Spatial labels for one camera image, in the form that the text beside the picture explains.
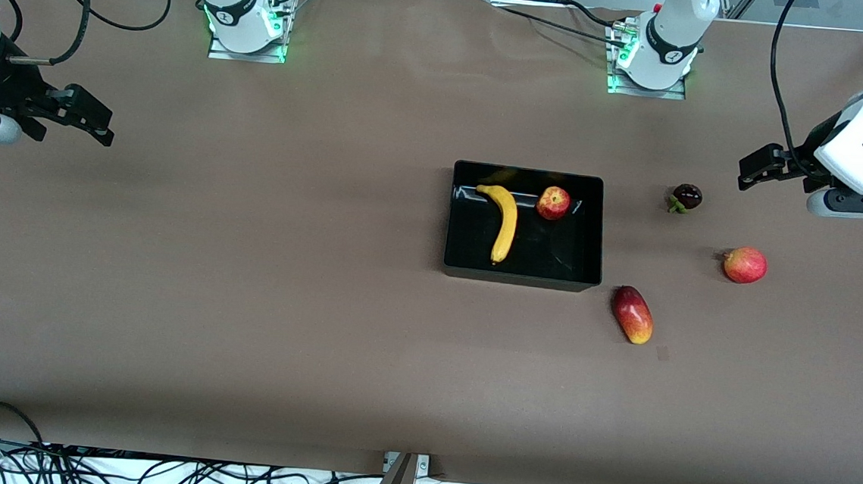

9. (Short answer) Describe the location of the black cable between bases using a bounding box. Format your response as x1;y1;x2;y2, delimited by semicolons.
484;0;632;48

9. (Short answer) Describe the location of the red apple with stem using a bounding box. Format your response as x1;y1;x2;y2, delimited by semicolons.
718;245;770;286

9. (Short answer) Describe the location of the dark purple mangosteen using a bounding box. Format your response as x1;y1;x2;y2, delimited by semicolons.
667;182;705;216

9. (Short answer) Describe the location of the yellow banana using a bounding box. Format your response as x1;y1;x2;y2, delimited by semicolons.
471;183;521;267

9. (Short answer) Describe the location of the black plastic box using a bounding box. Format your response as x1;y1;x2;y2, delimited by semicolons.
442;159;610;294

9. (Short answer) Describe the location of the red yellow mango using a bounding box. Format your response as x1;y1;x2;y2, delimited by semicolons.
608;284;657;346

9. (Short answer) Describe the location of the black cable with metal plug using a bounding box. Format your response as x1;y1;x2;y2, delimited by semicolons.
7;0;92;68

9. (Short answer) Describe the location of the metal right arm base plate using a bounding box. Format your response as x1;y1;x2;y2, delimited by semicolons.
208;0;294;64

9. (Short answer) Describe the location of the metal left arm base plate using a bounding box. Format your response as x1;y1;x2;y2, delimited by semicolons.
605;23;692;101

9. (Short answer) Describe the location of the small red yellow apple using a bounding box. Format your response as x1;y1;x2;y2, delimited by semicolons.
536;185;573;223

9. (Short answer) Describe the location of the small metal table bracket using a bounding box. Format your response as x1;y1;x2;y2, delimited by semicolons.
383;451;432;476

